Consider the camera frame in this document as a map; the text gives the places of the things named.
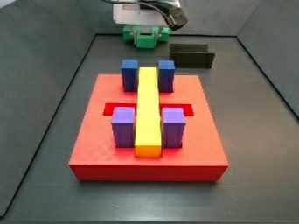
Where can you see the blue post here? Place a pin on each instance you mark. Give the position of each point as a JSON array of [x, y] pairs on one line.
[[166, 67], [130, 75]]

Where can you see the blue right post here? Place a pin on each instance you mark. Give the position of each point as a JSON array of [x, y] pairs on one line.
[[130, 75]]

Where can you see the green bridge-shaped block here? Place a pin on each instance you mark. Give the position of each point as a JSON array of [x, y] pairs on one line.
[[146, 36]]

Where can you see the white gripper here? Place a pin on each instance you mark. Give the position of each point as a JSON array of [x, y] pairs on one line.
[[161, 13]]

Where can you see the purple right post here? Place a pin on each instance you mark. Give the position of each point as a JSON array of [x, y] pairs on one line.
[[123, 126]]

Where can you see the blue left post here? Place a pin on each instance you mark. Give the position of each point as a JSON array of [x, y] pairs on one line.
[[166, 67]]

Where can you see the red base board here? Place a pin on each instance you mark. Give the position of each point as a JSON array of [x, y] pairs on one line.
[[98, 160]]

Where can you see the purple left post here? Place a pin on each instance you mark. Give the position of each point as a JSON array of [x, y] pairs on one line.
[[174, 123]]

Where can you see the yellow arched bar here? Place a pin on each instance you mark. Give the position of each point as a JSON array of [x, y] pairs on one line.
[[147, 124]]

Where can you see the black angle fixture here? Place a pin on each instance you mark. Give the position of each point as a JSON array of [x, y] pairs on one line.
[[191, 56]]

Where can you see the purple post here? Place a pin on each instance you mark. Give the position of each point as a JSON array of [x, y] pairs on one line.
[[123, 126], [174, 123]]

